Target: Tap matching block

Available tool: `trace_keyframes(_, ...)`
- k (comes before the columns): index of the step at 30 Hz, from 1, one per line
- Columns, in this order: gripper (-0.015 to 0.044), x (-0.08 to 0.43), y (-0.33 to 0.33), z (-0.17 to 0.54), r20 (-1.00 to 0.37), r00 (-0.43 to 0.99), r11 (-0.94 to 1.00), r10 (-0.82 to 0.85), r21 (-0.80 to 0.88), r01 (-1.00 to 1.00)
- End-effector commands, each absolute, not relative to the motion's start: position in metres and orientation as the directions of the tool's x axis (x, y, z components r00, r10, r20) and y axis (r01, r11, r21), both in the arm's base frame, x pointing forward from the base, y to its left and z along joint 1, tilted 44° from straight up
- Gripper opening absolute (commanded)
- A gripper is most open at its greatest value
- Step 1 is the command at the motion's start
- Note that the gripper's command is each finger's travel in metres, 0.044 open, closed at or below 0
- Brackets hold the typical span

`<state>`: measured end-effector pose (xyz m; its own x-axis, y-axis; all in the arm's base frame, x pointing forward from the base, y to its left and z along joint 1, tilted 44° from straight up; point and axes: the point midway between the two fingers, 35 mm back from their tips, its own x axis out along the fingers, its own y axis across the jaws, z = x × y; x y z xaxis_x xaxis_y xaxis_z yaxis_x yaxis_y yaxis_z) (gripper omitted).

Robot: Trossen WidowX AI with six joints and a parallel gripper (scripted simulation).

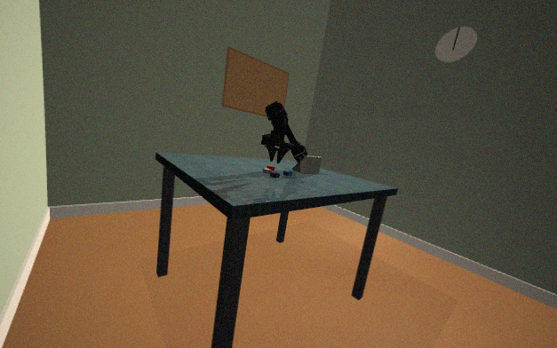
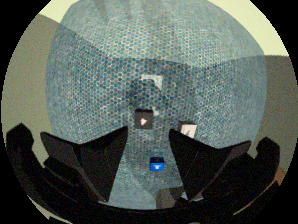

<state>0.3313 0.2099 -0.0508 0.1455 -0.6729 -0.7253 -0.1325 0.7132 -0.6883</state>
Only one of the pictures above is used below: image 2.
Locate small blue block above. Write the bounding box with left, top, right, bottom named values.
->
left=149, top=157, right=165, bottom=171

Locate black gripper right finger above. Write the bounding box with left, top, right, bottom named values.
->
left=169, top=128, right=251, bottom=201

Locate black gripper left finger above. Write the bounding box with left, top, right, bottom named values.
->
left=40, top=125, right=129, bottom=204

